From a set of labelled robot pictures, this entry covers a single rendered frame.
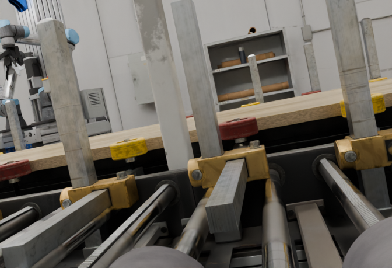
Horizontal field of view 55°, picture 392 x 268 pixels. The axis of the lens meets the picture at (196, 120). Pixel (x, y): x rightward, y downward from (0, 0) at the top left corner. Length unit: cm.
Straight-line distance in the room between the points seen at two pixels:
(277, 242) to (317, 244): 18
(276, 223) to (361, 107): 28
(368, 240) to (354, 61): 39
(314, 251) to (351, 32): 33
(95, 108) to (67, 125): 246
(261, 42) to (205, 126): 400
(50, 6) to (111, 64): 174
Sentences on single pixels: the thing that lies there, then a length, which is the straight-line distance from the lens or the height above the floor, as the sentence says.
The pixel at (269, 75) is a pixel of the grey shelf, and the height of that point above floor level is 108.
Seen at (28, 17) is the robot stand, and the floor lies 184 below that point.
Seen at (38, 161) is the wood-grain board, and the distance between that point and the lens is 101.
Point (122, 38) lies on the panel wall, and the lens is 479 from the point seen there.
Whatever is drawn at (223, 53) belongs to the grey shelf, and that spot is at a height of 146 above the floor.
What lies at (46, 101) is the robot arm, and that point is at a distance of 279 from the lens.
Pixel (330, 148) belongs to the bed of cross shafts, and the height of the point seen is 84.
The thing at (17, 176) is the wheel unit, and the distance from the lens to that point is 97.
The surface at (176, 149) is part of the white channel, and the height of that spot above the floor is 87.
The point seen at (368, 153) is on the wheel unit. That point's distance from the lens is 65.
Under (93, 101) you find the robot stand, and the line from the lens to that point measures 318.
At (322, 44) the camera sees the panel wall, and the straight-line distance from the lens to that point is 473.
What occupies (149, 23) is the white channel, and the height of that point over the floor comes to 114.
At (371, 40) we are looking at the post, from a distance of 179.
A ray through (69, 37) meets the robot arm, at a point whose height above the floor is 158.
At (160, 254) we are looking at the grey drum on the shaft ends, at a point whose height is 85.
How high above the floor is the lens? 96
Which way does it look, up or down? 3 degrees down
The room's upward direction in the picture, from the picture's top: 11 degrees counter-clockwise
